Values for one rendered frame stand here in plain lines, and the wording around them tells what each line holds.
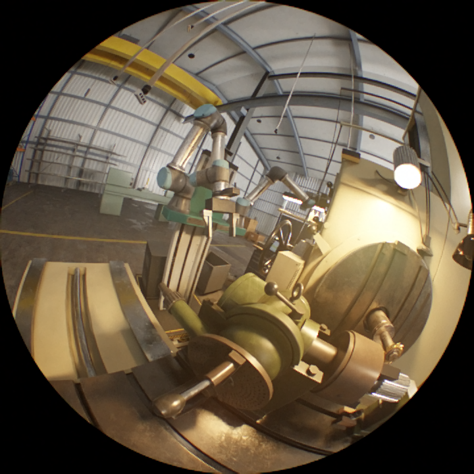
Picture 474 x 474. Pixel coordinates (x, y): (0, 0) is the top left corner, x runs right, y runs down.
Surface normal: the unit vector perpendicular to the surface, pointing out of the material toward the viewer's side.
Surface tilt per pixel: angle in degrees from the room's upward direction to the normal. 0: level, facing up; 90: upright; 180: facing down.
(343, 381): 73
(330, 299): 90
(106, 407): 0
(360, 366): 43
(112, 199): 90
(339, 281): 90
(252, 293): 32
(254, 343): 38
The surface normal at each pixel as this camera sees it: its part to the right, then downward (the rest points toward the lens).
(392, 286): -0.57, -0.07
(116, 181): 0.74, 0.40
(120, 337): 0.36, -0.92
